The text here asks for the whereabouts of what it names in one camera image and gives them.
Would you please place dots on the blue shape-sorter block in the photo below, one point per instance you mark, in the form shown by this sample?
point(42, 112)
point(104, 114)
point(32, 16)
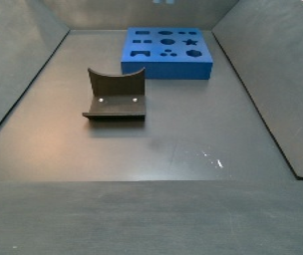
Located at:
point(171, 53)

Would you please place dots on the black curved holder stand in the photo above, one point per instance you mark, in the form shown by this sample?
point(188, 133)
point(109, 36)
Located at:
point(119, 96)

